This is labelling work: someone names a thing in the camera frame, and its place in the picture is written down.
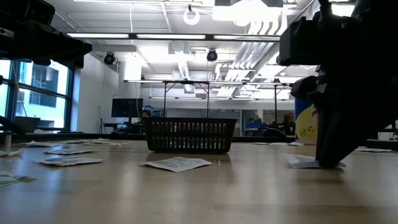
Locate black overhead rig frame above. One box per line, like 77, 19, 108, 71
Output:
123, 79, 295, 125

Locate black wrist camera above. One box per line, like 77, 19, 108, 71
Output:
0, 0, 57, 26
278, 16, 313, 67

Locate black ceiling spotlight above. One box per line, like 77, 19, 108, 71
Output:
103, 51, 117, 66
206, 48, 219, 63

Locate black laptop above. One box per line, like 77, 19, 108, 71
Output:
12, 116, 42, 134

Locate white ring lamp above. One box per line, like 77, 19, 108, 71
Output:
182, 6, 201, 26

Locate silver ventilation duct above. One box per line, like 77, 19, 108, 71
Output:
253, 0, 321, 74

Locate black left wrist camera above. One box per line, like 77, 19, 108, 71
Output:
0, 0, 57, 26

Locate black office chair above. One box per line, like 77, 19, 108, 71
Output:
262, 127, 289, 139

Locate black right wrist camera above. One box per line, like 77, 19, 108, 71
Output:
278, 16, 313, 67

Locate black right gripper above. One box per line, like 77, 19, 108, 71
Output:
290, 18, 398, 168

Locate Lysol wipes canister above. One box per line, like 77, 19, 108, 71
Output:
294, 98, 318, 145

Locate black computer monitor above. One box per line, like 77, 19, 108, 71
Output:
111, 98, 144, 125

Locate long ceiling light bar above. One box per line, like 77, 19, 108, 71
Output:
65, 32, 281, 44

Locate large window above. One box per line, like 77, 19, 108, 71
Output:
0, 58, 75, 133

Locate black plastic basket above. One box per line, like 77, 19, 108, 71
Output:
142, 117, 239, 154

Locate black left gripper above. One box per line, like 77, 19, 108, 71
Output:
0, 23, 93, 71

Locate short grey post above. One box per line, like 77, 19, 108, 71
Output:
2, 130, 13, 150

